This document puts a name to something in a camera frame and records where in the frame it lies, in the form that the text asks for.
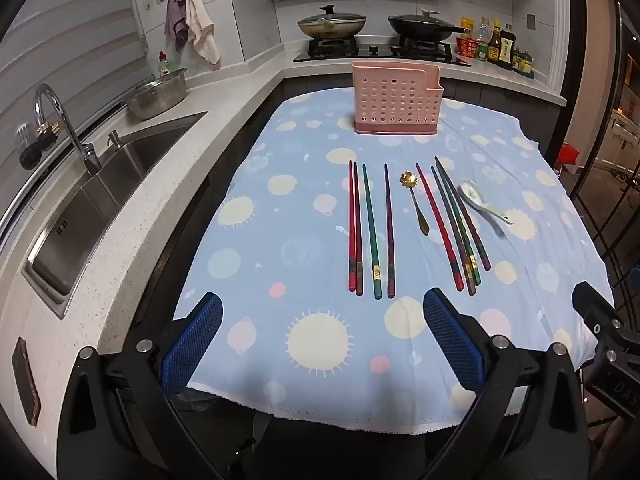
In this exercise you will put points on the purple cloth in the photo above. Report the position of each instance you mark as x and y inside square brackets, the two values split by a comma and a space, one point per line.
[176, 22]

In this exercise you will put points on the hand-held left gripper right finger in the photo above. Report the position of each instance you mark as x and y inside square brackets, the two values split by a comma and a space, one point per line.
[450, 340]

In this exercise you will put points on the blue printed tablecloth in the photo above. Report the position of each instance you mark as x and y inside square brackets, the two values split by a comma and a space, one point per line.
[300, 200]

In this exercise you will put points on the green dish soap bottle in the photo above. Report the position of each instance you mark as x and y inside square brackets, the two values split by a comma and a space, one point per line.
[165, 64]

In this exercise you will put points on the stainless steel sink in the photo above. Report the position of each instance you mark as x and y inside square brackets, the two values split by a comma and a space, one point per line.
[100, 195]

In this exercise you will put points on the red chopstick dark band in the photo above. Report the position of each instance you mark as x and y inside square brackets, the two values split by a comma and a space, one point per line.
[440, 230]

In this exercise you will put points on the brown sauce bottle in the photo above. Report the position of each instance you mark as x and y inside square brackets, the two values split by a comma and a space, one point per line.
[494, 42]

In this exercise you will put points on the chrome kitchen faucet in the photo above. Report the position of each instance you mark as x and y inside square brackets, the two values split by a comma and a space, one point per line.
[70, 130]

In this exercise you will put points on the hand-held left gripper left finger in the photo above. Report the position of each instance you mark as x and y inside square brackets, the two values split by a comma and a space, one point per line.
[195, 340]

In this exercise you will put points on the dark soy sauce bottle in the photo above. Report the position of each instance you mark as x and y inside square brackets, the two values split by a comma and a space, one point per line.
[506, 50]

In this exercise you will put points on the black wok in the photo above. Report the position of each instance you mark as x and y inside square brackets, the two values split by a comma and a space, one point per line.
[422, 27]

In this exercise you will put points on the pink perforated utensil holder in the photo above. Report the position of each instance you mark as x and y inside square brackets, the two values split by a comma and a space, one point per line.
[395, 100]

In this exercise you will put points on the red seasoning tub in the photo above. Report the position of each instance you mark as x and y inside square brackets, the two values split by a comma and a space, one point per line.
[467, 47]

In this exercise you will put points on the black-framed glass door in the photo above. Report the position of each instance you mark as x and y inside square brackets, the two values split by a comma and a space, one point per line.
[607, 160]

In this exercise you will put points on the maroon chopstick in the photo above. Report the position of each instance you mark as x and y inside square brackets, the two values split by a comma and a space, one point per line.
[389, 230]

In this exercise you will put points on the small green-lid jar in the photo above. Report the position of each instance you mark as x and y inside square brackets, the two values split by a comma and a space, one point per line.
[482, 53]

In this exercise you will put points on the dark purple chopstick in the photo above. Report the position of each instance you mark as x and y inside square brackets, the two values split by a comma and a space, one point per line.
[462, 212]

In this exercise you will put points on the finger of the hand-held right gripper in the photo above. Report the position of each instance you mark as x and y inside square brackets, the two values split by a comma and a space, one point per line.
[595, 307]

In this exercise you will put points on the small dark jars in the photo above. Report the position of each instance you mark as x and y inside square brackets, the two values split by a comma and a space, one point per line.
[523, 62]

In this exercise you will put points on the clear plastic bottle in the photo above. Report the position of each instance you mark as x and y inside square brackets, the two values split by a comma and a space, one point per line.
[482, 30]

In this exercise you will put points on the dark smartphone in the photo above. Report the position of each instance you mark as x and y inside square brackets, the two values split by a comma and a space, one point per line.
[26, 385]

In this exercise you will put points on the white hanging towel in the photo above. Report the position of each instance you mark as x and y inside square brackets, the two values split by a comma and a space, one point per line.
[202, 25]

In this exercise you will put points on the gold flower spoon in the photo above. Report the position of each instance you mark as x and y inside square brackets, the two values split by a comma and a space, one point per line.
[415, 202]

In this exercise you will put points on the black gas stove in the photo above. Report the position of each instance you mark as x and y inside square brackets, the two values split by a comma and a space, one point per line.
[380, 52]

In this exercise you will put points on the wall socket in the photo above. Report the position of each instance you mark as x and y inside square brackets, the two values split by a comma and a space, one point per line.
[531, 21]

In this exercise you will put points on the wok with glass lid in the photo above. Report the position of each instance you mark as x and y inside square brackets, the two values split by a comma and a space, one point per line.
[331, 25]

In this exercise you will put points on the white ceramic spoon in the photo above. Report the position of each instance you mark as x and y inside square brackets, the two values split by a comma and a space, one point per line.
[472, 195]

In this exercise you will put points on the red bag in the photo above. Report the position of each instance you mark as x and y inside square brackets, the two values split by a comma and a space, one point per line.
[569, 154]

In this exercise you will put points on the white window blinds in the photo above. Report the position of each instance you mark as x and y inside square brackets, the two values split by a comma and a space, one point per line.
[65, 35]

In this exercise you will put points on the green chopstick gold band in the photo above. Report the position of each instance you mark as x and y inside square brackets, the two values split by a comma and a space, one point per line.
[475, 275]
[371, 230]

